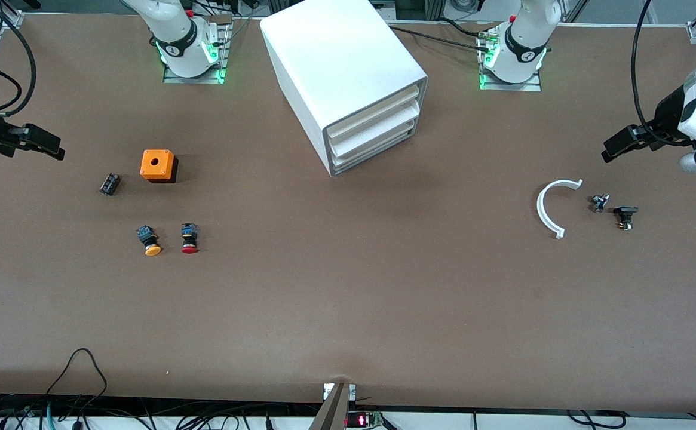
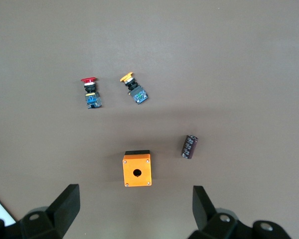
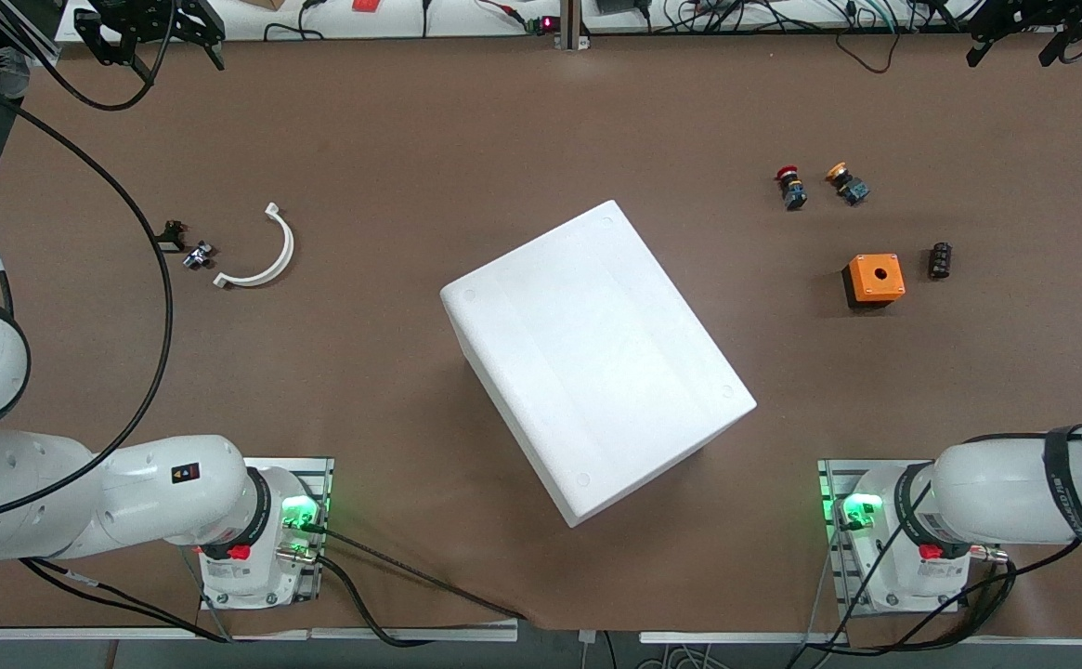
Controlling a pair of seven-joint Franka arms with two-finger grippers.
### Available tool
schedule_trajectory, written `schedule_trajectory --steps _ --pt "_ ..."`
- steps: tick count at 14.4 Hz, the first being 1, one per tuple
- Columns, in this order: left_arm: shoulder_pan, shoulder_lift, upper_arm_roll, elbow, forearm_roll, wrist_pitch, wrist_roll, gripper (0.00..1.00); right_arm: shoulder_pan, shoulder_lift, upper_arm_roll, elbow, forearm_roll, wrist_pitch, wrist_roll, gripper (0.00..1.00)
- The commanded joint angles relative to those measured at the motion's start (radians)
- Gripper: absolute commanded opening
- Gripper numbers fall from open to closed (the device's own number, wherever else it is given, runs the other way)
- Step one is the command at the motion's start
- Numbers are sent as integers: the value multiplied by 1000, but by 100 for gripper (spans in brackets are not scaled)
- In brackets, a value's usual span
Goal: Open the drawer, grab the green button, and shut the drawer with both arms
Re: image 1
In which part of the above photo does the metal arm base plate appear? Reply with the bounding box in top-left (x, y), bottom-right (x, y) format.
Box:
top-left (162, 15), bottom-right (232, 85)
top-left (478, 27), bottom-right (543, 92)

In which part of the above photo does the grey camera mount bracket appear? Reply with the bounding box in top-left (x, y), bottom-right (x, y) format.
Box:
top-left (309, 382), bottom-right (357, 430)

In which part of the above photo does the white curved plastic bracket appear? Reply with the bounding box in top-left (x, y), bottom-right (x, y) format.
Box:
top-left (536, 179), bottom-right (584, 239)

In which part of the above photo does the red push button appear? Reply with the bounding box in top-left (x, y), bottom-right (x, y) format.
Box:
top-left (180, 223), bottom-right (200, 254)

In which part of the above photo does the white drawer cabinet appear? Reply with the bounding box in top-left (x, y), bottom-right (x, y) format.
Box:
top-left (260, 0), bottom-right (429, 177)

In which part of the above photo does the small black switch part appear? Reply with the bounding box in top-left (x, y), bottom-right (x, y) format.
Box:
top-left (614, 205), bottom-right (640, 231)

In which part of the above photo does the orange push button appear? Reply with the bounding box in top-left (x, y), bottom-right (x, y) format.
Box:
top-left (136, 225), bottom-right (162, 257)

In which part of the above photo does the orange box with hole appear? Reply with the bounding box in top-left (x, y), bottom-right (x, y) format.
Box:
top-left (140, 149), bottom-right (179, 184)

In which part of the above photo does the white shallow drawer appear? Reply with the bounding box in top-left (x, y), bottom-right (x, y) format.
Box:
top-left (332, 122), bottom-right (417, 174)
top-left (330, 105), bottom-right (421, 157)
top-left (328, 84), bottom-right (423, 137)

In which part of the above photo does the circuit board with red light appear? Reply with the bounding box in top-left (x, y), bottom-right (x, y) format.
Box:
top-left (345, 411), bottom-right (384, 429)

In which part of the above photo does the thin black looped cable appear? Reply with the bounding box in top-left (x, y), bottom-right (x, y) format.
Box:
top-left (45, 348), bottom-right (108, 400)

